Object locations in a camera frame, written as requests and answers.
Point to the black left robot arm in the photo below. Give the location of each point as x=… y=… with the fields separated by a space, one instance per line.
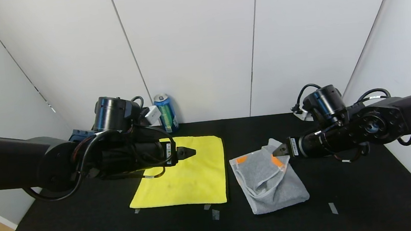
x=8 y=158

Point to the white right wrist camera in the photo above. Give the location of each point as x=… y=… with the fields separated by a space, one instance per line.
x=301 y=116

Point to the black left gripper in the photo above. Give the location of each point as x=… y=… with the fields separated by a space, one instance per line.
x=170 y=152

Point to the grey tape rectangle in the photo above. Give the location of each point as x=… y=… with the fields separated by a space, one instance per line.
x=216 y=214

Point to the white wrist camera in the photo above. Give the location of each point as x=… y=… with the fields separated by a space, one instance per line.
x=152 y=115
x=301 y=116

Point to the long grey tape strip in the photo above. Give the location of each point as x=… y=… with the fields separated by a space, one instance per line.
x=332 y=208

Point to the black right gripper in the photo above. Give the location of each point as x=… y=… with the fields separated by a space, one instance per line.
x=292 y=146

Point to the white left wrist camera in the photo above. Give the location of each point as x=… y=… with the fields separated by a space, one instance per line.
x=152 y=115

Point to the yellow towel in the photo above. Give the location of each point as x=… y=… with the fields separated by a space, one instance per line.
x=181 y=184

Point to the blue drink can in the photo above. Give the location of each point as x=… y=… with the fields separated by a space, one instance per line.
x=170 y=115

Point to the grey towel with orange marks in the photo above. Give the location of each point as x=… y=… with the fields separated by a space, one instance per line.
x=271 y=191

